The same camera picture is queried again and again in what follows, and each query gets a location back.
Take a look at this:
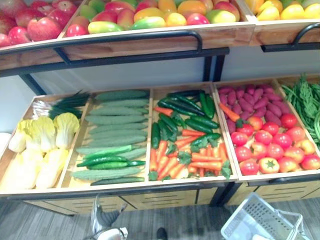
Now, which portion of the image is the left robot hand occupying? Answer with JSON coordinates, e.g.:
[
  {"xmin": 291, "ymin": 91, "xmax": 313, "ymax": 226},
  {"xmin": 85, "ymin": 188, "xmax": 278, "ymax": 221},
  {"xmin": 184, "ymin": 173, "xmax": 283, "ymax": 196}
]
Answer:
[{"xmin": 91, "ymin": 194, "xmax": 129, "ymax": 230}]

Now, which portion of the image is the dark robot foot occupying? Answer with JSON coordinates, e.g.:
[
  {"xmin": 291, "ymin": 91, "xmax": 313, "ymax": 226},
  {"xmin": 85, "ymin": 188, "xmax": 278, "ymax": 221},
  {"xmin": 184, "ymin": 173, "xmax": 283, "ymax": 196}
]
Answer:
[{"xmin": 156, "ymin": 226, "xmax": 168, "ymax": 240}]

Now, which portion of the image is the yellow napa cabbage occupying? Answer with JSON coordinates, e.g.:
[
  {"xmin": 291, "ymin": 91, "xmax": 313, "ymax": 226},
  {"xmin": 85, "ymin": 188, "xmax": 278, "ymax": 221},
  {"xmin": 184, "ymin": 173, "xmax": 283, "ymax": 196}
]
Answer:
[
  {"xmin": 26, "ymin": 116, "xmax": 57, "ymax": 153},
  {"xmin": 36, "ymin": 147, "xmax": 70, "ymax": 190},
  {"xmin": 53, "ymin": 112, "xmax": 80, "ymax": 150},
  {"xmin": 8, "ymin": 119, "xmax": 33, "ymax": 153},
  {"xmin": 4, "ymin": 149, "xmax": 45, "ymax": 190}
]

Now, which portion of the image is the yellow red mango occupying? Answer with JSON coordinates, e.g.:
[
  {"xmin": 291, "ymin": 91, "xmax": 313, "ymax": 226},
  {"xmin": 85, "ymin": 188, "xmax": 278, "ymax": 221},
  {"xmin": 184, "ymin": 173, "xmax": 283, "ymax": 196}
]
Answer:
[{"xmin": 133, "ymin": 7, "xmax": 165, "ymax": 23}]

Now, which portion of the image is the green scallion bunch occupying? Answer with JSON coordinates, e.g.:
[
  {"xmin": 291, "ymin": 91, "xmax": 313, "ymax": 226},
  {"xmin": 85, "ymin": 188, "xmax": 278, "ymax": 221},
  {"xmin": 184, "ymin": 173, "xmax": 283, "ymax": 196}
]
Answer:
[{"xmin": 31, "ymin": 91, "xmax": 91, "ymax": 121}]

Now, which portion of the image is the wide wooden vegetable crate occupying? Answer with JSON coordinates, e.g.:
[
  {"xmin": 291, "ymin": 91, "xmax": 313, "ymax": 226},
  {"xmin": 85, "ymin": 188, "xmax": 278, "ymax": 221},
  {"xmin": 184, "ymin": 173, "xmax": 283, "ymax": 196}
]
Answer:
[{"xmin": 0, "ymin": 82, "xmax": 239, "ymax": 199}]

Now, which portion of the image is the white plastic shopping basket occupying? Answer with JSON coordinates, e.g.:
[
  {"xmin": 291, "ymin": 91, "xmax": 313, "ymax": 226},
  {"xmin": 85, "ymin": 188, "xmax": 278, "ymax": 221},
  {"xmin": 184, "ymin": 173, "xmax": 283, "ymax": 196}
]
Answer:
[{"xmin": 220, "ymin": 191, "xmax": 305, "ymax": 240}]

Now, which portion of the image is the red tomato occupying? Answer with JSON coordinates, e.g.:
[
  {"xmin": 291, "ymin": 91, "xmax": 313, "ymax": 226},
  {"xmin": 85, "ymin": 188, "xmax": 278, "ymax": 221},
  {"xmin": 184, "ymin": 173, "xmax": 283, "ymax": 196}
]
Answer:
[
  {"xmin": 230, "ymin": 131, "xmax": 249, "ymax": 147},
  {"xmin": 236, "ymin": 123, "xmax": 255, "ymax": 137},
  {"xmin": 234, "ymin": 146, "xmax": 252, "ymax": 163},
  {"xmin": 247, "ymin": 116, "xmax": 264, "ymax": 131},
  {"xmin": 300, "ymin": 154, "xmax": 320, "ymax": 171},
  {"xmin": 261, "ymin": 121, "xmax": 280, "ymax": 136},
  {"xmin": 283, "ymin": 146, "xmax": 306, "ymax": 164},
  {"xmin": 294, "ymin": 139, "xmax": 316, "ymax": 156},
  {"xmin": 277, "ymin": 156, "xmax": 299, "ymax": 173},
  {"xmin": 238, "ymin": 159, "xmax": 260, "ymax": 176},
  {"xmin": 254, "ymin": 130, "xmax": 274, "ymax": 146},
  {"xmin": 250, "ymin": 141, "xmax": 268, "ymax": 160},
  {"xmin": 258, "ymin": 157, "xmax": 280, "ymax": 175},
  {"xmin": 286, "ymin": 126, "xmax": 306, "ymax": 143},
  {"xmin": 280, "ymin": 113, "xmax": 298, "ymax": 130},
  {"xmin": 266, "ymin": 143, "xmax": 285, "ymax": 161},
  {"xmin": 272, "ymin": 133, "xmax": 293, "ymax": 150}
]

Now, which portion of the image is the orange carrot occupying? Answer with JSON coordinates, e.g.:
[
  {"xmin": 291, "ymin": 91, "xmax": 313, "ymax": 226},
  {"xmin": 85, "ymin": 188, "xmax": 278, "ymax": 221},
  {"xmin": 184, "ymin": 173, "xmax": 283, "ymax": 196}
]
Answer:
[
  {"xmin": 157, "ymin": 156, "xmax": 171, "ymax": 173},
  {"xmin": 153, "ymin": 106, "xmax": 174, "ymax": 117},
  {"xmin": 156, "ymin": 140, "xmax": 168, "ymax": 163},
  {"xmin": 157, "ymin": 156, "xmax": 179, "ymax": 181},
  {"xmin": 189, "ymin": 161, "xmax": 223, "ymax": 170},
  {"xmin": 169, "ymin": 162, "xmax": 186, "ymax": 179},
  {"xmin": 219, "ymin": 142, "xmax": 228, "ymax": 163},
  {"xmin": 191, "ymin": 152, "xmax": 223, "ymax": 163},
  {"xmin": 174, "ymin": 136, "xmax": 201, "ymax": 149},
  {"xmin": 181, "ymin": 129, "xmax": 206, "ymax": 137},
  {"xmin": 219, "ymin": 102, "xmax": 241, "ymax": 122},
  {"xmin": 149, "ymin": 149, "xmax": 158, "ymax": 172}
]

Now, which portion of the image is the narrow wooden cabinet front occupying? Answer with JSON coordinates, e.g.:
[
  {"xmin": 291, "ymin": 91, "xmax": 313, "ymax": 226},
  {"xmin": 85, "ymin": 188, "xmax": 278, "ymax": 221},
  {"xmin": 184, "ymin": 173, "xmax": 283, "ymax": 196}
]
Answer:
[{"xmin": 226, "ymin": 180, "xmax": 320, "ymax": 206}]

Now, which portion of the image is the narrow wooden vegetable crate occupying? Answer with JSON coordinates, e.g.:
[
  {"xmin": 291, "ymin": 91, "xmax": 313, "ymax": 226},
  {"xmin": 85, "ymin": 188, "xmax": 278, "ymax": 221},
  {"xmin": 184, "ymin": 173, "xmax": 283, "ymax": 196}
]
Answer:
[{"xmin": 212, "ymin": 76, "xmax": 320, "ymax": 188}]

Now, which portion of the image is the white round object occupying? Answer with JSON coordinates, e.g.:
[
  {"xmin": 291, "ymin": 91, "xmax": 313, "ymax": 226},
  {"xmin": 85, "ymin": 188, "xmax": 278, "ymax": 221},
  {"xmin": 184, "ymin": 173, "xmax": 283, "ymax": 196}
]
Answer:
[{"xmin": 0, "ymin": 132, "xmax": 13, "ymax": 151}]

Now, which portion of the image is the light green smooth gourd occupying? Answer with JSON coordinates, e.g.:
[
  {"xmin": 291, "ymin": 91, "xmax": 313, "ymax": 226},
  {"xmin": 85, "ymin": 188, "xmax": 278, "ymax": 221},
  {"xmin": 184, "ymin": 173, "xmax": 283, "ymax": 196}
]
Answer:
[{"xmin": 75, "ymin": 144, "xmax": 133, "ymax": 156}]

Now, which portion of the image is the wide wooden cabinet front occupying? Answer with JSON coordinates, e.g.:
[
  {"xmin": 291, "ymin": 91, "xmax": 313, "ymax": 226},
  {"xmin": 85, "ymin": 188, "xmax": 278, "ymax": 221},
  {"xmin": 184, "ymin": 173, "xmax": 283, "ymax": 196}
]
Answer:
[{"xmin": 24, "ymin": 187, "xmax": 219, "ymax": 216}]

